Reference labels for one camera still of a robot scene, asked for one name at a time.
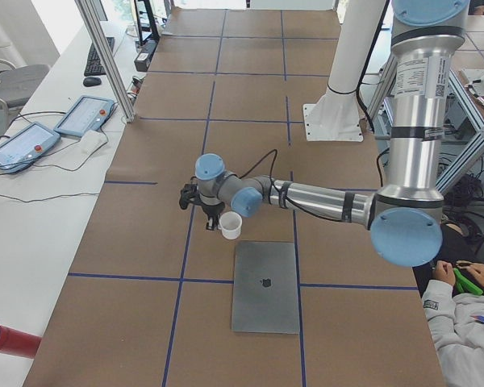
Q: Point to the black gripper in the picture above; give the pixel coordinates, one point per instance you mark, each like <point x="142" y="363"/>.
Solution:
<point x="211" y="209"/>

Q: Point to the white plastic cup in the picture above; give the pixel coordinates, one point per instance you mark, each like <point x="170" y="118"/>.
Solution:
<point x="230" y="224"/>

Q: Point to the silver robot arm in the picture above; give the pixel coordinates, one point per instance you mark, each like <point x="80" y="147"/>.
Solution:
<point x="336" y="179"/>

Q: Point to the grey closed laptop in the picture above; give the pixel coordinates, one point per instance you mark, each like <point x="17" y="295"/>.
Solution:
<point x="265" y="295"/>

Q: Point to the blue teach pendant far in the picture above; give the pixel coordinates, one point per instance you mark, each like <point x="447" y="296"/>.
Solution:
<point x="88" y="113"/>

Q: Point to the blue teach pendant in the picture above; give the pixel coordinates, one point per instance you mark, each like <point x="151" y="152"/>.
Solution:
<point x="23" y="149"/>
<point x="88" y="113"/>

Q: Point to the black box device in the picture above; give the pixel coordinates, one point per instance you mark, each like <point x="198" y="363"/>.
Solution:
<point x="144" y="57"/>

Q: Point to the black computer mouse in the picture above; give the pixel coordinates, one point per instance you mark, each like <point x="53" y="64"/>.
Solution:
<point x="92" y="81"/>

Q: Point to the black keyboard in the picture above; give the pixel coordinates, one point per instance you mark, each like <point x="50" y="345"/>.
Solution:
<point x="94" y="65"/>

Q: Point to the blue teach pendant near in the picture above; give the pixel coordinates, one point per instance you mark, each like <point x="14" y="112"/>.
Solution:
<point x="23" y="149"/>

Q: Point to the red cylinder bottle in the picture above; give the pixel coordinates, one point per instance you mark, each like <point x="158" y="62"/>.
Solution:
<point x="18" y="343"/>

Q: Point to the seated person in white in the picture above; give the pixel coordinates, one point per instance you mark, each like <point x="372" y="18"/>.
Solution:
<point x="457" y="336"/>

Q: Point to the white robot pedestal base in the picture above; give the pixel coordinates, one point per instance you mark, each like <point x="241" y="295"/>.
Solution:
<point x="335" y="116"/>

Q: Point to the aluminium frame post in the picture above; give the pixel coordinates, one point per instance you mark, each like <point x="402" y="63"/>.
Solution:
<point x="90" y="18"/>

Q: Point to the green handled tool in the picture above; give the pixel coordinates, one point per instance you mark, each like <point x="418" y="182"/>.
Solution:
<point x="464" y="285"/>

